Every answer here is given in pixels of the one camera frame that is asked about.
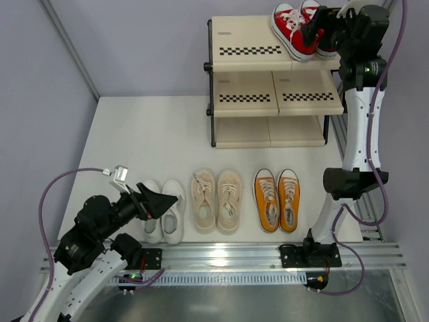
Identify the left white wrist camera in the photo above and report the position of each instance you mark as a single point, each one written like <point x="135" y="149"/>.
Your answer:
<point x="117" y="178"/>

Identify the orange canvas sneaker left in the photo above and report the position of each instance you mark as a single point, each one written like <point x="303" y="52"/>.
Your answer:
<point x="266" y="200"/>

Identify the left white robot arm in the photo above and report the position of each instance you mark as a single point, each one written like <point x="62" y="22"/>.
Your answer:
<point x="82" y="265"/>

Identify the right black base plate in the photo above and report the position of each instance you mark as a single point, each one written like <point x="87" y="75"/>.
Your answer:
<point x="310" y="256"/>

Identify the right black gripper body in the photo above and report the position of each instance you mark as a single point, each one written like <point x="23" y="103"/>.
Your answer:
<point x="326" y="25"/>

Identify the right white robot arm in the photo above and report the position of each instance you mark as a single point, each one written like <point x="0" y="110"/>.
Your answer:
<point x="363" y="73"/>

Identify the aluminium mounting rail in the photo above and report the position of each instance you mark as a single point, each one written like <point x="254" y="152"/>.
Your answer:
<point x="265" y="256"/>

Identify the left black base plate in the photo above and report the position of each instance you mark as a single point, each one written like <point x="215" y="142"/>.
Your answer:
<point x="148" y="259"/>

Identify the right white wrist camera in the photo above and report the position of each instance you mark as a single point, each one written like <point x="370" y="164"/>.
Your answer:
<point x="352" y="4"/>

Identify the beige lace sneaker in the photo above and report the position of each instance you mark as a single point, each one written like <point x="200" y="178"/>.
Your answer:
<point x="229" y="197"/>
<point x="203" y="200"/>

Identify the slotted cable duct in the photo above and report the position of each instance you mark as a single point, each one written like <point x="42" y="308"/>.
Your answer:
<point x="230" y="278"/>

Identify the white sneaker right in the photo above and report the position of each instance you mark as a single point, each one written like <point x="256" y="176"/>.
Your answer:
<point x="173" y="219"/>

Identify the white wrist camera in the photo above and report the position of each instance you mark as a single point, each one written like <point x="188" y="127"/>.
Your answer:
<point x="117" y="178"/>
<point x="352" y="4"/>

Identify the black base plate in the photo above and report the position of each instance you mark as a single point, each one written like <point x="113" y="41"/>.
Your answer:
<point x="310" y="256"/>
<point x="148" y="259"/>

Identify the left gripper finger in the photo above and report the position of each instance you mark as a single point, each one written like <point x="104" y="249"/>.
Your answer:
<point x="152" y="196"/>
<point x="155" y="209"/>

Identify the beige three-tier shoe shelf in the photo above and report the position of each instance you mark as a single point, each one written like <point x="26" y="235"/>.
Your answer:
<point x="259" y="96"/>

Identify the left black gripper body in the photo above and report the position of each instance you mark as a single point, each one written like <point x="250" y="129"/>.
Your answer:
<point x="141" y="202"/>

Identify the red canvas sneaker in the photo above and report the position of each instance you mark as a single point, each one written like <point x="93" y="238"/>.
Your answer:
<point x="286" y="23"/>
<point x="323" y="50"/>

